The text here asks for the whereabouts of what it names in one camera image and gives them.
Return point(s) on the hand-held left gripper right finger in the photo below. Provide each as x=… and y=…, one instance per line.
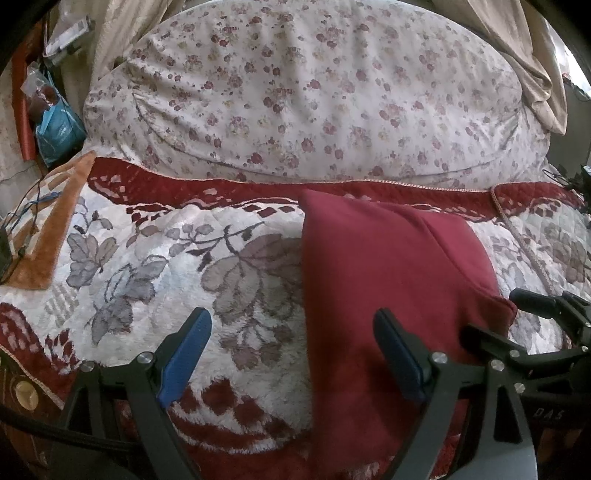
x=399, y=357

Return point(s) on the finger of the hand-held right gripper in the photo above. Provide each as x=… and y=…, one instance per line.
x=480, y=339
x=540, y=300

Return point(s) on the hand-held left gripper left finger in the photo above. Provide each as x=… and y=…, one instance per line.
x=184, y=360

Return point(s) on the dark red sweater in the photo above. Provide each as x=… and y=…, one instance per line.
x=392, y=267

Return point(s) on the white red floral blanket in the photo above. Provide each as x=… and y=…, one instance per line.
x=175, y=258

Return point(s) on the orange brown cloth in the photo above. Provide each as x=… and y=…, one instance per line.
x=46, y=230

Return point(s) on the beige curtain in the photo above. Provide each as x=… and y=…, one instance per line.
x=120, y=32
x=526, y=60

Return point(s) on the blue plastic bag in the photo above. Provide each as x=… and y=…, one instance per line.
x=57, y=131

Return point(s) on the floral patterned pillow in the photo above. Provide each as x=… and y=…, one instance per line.
x=314, y=87

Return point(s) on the red orange rolled mat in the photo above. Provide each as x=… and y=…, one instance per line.
x=23, y=106

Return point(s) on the clear plastic bag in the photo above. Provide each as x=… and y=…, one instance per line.
x=39, y=83

